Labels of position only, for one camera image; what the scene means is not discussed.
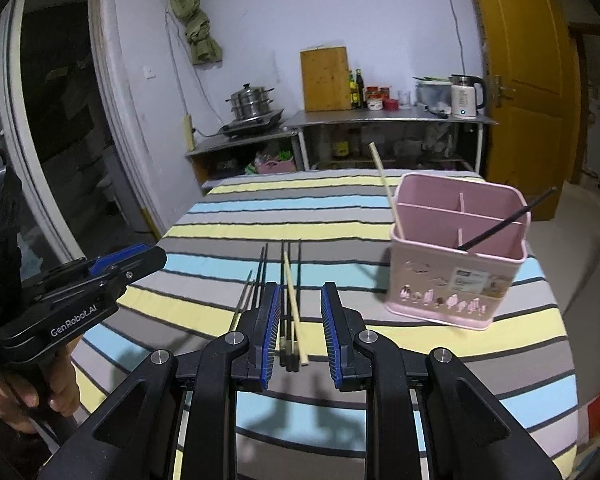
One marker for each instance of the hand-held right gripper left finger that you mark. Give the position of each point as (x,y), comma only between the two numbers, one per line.
(271,330)

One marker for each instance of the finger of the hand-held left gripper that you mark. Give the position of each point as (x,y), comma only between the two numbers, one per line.
(147,260)

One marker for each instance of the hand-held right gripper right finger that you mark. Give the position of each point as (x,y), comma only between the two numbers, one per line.
(331,335)

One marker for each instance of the black chopstick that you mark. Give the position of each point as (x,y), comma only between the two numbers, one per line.
(299,270)
(258,275)
(282,355)
(505,220)
(291,360)

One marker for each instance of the wooden chopstick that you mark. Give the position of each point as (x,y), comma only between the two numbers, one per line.
(303,355)
(385,185)

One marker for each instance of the thin grey chopstick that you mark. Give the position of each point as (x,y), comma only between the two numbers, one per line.
(241,302)

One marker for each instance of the pink utensil holder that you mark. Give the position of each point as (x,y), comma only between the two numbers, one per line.
(430,270)

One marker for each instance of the person's left hand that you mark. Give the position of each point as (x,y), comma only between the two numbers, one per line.
(10,405)

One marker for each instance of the striped tablecloth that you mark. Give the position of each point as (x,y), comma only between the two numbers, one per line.
(220,220)

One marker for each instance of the beige power strip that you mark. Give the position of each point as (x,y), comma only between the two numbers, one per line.
(188,130)

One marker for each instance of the low metal kitchen stand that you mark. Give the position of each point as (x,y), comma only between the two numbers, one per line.
(230,145)

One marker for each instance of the pink plastic basket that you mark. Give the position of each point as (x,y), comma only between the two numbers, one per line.
(275,166)

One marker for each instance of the black induction cooker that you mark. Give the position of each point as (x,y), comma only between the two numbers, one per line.
(252,125)

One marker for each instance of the white framed glass door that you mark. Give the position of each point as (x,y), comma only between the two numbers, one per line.
(55,110)

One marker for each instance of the steel steamer pot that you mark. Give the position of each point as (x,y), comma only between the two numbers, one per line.
(250,102)

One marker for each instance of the brown bottle yellow label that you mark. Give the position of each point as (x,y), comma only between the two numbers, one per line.
(341,146)

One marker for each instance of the tall metal kitchen table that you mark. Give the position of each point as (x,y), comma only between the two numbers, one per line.
(380,116)

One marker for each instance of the green hanging cloth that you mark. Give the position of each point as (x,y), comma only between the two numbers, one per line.
(200,35)

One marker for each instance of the red lid white jar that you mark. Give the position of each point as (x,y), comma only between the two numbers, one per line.
(374,102)

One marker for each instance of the red cup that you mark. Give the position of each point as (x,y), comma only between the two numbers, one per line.
(392,104)

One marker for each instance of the green oil bottle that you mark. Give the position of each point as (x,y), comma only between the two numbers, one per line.
(353,92)

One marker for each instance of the clear drinking glass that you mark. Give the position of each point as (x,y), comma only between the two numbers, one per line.
(405,100)

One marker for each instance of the dark sauce bottle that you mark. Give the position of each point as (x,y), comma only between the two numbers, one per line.
(360,90)

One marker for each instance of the red lid glass jar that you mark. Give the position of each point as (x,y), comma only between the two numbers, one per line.
(385,92)

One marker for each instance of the wooden cutting board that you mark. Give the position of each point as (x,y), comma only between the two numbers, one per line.
(325,80)

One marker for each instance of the clear storage box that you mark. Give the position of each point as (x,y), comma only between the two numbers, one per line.
(432,92)

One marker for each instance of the white electric kettle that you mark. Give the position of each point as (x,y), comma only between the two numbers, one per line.
(464,100)

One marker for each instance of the yellow wooden door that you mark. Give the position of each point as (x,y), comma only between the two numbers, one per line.
(525,60)

